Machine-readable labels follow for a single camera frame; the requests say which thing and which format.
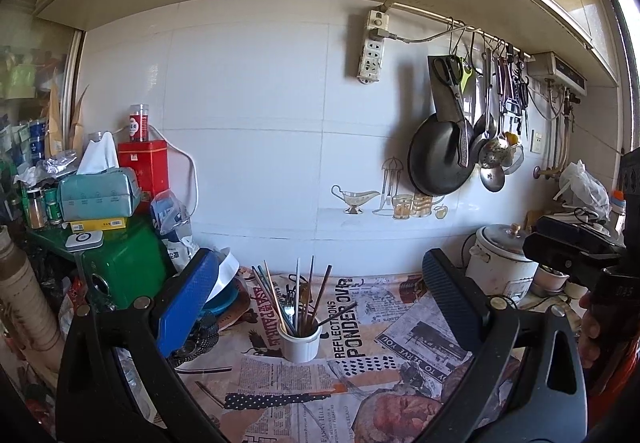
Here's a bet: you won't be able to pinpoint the blue white plastic packet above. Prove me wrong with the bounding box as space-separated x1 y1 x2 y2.
150 190 193 274

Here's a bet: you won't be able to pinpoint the white cable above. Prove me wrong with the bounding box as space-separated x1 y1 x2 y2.
150 124 199 224

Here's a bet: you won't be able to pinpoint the metal water pipes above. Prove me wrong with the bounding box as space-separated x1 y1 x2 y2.
532 88 578 180

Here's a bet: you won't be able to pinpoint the white plate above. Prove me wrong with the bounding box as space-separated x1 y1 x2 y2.
207 250 238 301

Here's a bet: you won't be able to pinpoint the black wok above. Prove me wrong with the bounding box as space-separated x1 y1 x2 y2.
407 116 476 196

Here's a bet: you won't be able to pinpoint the yellow handled strainer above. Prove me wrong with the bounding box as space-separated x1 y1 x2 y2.
502 130 525 174

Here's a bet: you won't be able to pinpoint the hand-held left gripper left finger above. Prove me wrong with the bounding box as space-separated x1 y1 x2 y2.
55 248 231 443

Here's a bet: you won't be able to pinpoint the green metal box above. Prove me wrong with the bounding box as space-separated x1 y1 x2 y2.
27 216 173 311

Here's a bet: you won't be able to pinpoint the window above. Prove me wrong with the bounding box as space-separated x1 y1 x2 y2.
607 0 640 154

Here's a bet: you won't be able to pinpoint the metal cleaver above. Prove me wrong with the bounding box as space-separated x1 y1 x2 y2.
427 56 473 169

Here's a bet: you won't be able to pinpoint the black kitchen scissors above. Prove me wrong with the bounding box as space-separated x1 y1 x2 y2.
432 56 463 87

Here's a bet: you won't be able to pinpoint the blue cans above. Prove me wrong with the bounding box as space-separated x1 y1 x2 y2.
17 118 48 164

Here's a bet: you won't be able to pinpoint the newspaper print tablecloth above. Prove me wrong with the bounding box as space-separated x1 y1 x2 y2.
150 270 531 443

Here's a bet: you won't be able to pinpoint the grey power cord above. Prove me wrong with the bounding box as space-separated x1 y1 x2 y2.
385 30 453 45

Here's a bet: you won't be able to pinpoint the dark dotted cloth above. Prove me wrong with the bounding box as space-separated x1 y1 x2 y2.
172 313 221 366

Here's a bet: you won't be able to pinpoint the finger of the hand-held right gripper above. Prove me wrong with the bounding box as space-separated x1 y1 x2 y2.
522 232 626 281
537 216 626 253

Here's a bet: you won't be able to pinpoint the metal skimmer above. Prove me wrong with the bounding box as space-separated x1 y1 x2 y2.
479 136 508 169

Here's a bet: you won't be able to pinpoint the black chopstick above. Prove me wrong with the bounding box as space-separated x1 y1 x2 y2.
317 302 358 326

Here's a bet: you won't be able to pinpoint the crumpled foil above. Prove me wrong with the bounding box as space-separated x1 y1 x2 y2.
15 150 78 186

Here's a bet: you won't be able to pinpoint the blue plate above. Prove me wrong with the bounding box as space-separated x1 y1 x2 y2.
202 280 243 316

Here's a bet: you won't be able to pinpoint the brown paper bags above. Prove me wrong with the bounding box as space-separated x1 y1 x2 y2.
45 83 91 159

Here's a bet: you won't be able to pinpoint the green spice jar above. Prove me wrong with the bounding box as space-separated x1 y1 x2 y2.
44 187 63 225

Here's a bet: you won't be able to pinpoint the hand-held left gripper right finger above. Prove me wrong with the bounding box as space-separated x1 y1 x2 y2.
422 248 588 443

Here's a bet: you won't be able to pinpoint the metal wall rail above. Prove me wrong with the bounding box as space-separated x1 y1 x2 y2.
385 0 533 61

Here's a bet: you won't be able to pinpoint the red tin box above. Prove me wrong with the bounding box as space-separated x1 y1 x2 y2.
117 140 170 201

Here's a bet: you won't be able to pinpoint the brown spice jar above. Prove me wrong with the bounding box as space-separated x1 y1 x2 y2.
25 188 46 230

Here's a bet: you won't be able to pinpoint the round metal spoon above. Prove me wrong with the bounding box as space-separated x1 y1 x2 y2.
480 167 506 193

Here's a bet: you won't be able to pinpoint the white rice cooker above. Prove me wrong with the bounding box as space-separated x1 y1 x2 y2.
465 223 541 299

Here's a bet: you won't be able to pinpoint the small white tin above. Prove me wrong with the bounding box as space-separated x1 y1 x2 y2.
65 229 104 252

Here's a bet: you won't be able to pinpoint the white water heater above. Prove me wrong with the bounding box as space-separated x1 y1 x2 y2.
527 52 587 96

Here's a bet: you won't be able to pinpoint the red label bottle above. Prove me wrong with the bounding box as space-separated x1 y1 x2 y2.
128 104 150 143

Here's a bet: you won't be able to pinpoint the metal ladle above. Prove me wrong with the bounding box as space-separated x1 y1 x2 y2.
472 48 499 149

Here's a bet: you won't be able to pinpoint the white ceramic cup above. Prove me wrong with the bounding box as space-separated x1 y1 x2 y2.
277 320 323 364

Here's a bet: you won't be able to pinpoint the white power strip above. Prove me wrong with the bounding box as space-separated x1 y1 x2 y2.
356 8 390 85

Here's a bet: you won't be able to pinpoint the yellow flat box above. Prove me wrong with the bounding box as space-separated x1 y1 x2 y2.
67 217 128 230

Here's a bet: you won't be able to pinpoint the white plastic bag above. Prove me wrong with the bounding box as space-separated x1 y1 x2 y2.
552 160 612 219

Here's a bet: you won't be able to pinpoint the teal tissue box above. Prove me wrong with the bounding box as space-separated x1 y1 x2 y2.
57 132 142 219

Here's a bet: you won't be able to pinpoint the person's right hand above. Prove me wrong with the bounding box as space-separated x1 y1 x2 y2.
579 293 601 366

